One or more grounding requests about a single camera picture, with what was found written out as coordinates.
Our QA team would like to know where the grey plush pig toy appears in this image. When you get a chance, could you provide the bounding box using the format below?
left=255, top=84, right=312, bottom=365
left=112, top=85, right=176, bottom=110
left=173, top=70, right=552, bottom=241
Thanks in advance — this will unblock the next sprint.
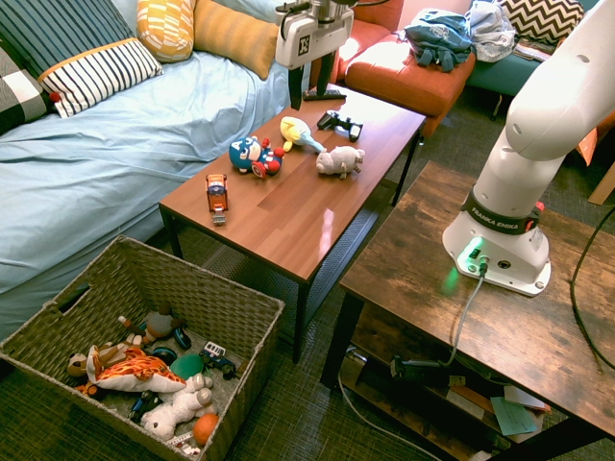
left=315, top=145, right=366, bottom=181

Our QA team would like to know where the teal paper sheet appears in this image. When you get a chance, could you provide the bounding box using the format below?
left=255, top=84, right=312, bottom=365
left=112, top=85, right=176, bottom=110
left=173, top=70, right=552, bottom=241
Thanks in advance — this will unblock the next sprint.
left=489, top=396, right=539, bottom=437

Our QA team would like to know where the green round toy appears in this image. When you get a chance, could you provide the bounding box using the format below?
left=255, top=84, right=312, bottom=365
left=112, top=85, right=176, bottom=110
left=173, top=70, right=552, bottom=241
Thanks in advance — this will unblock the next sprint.
left=169, top=352, right=205, bottom=380

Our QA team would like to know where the black white checkered pillow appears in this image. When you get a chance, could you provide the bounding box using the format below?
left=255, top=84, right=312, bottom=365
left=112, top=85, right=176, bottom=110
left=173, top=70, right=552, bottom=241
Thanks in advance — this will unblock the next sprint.
left=0, top=45, right=61, bottom=136

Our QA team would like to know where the navy white striped pillow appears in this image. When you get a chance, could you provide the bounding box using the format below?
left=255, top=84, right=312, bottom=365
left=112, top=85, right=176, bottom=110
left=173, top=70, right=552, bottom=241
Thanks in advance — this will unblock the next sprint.
left=37, top=37, right=164, bottom=119

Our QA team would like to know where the Captain America plush toy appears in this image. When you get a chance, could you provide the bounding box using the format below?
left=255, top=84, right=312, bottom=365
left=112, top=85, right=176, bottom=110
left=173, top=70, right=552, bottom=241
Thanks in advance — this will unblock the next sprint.
left=228, top=135, right=286, bottom=181

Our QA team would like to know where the black remote control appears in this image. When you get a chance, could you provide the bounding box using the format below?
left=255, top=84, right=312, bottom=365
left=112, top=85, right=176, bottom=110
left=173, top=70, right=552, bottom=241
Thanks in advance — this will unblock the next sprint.
left=302, top=88, right=348, bottom=103

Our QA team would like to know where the white grey clothing pile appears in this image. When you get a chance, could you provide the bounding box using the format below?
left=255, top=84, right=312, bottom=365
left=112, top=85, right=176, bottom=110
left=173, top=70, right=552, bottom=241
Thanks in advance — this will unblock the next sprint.
left=464, top=0, right=518, bottom=64

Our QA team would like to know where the orange toy tow truck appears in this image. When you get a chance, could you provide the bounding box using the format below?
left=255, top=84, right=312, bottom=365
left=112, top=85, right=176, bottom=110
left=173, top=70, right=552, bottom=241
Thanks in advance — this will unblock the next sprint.
left=206, top=173, right=229, bottom=228

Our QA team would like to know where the black game controller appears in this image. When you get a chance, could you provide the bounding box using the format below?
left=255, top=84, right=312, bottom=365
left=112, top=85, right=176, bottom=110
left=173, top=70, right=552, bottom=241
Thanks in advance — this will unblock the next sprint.
left=316, top=109, right=364, bottom=143

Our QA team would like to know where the light blue covered sofa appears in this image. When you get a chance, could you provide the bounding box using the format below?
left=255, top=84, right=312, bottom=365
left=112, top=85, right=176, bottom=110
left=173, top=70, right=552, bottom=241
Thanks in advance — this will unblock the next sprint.
left=0, top=0, right=295, bottom=342

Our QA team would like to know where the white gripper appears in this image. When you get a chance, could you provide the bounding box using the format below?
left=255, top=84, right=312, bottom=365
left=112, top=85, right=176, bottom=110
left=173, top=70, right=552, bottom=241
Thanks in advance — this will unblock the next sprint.
left=274, top=0, right=356, bottom=111

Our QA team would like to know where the white floor cable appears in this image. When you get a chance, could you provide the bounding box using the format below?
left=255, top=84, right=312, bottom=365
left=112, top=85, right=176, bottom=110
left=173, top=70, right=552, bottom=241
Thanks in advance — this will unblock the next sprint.
left=337, top=346, right=446, bottom=461

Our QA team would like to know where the orange ball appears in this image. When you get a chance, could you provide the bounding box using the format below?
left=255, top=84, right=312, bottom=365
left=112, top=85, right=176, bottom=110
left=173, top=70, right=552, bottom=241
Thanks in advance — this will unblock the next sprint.
left=192, top=413, right=220, bottom=447

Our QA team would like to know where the orange ottoman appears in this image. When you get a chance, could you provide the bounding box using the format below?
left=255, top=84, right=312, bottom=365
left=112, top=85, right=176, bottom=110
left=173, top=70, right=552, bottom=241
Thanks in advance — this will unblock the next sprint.
left=332, top=0, right=477, bottom=138

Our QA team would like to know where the rustic dark wood table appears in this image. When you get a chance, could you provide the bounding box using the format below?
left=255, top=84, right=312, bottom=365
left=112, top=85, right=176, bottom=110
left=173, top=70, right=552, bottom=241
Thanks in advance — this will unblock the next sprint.
left=319, top=160, right=615, bottom=461

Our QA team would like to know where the red-brown wooden coffee table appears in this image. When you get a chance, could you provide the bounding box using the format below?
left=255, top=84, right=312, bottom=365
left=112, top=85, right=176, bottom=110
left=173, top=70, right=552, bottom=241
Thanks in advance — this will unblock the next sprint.
left=159, top=83, right=428, bottom=365

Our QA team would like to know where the woven wicker basket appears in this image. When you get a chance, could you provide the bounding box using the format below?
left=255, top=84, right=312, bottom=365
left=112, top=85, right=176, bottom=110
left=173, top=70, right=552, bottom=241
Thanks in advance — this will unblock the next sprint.
left=0, top=234, right=286, bottom=461

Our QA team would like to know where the blue toy car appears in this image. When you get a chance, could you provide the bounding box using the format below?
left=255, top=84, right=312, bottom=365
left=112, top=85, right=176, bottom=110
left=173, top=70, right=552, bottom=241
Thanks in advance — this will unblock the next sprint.
left=127, top=389, right=162, bottom=424

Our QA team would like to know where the blue white toy jeep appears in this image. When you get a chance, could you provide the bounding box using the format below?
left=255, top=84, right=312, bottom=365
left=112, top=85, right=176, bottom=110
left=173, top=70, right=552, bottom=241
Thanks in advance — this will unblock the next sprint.
left=198, top=340, right=238, bottom=380

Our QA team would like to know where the black white chevron pillow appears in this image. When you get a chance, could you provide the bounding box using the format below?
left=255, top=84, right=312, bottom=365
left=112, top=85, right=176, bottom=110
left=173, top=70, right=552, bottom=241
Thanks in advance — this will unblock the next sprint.
left=497, top=0, right=587, bottom=47

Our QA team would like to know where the black cable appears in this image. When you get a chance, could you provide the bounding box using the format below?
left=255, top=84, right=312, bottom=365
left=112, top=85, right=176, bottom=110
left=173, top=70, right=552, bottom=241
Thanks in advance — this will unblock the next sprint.
left=569, top=206, right=615, bottom=373

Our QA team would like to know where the brown plush doll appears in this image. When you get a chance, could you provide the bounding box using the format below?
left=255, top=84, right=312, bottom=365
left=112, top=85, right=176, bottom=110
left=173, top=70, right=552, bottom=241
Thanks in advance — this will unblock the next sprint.
left=117, top=301, right=186, bottom=348

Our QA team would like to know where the dark teal striped cushion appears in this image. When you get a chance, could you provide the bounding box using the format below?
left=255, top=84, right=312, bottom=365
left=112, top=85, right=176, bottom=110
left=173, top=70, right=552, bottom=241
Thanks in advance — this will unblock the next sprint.
left=0, top=0, right=138, bottom=81

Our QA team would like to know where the blue clothing pile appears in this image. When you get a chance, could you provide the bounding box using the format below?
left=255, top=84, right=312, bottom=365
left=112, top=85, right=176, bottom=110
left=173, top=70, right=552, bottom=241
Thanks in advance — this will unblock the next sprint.
left=404, top=9, right=475, bottom=74

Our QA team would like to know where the yellow and blue plush toy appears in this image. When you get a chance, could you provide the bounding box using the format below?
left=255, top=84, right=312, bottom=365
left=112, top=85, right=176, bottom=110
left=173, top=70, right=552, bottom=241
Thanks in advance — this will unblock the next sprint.
left=280, top=115, right=328, bottom=155

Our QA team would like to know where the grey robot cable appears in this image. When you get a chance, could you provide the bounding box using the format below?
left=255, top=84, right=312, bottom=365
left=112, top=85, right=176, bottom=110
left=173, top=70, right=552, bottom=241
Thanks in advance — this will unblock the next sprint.
left=431, top=255, right=490, bottom=368

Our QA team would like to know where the yellow patterned pillow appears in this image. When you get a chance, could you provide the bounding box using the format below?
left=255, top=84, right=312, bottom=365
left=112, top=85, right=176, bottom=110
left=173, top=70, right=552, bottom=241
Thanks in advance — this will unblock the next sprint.
left=135, top=0, right=198, bottom=64

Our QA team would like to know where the black power adapter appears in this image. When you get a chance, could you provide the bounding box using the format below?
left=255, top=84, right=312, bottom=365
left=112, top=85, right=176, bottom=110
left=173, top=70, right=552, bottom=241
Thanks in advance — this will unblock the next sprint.
left=389, top=355, right=462, bottom=388

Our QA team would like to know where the orange flame plush toy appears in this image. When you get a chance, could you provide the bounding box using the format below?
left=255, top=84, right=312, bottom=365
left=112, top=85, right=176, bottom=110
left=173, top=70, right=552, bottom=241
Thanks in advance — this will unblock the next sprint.
left=86, top=344, right=187, bottom=394

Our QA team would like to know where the white plush animal toy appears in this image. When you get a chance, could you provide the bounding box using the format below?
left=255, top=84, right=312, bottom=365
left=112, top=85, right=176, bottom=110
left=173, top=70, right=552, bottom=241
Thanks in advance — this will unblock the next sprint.
left=140, top=373, right=216, bottom=442

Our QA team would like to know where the mustard yellow pillow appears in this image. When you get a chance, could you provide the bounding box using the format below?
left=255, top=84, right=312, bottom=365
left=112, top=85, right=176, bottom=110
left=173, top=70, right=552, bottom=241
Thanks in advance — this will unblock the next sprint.
left=192, top=0, right=281, bottom=82

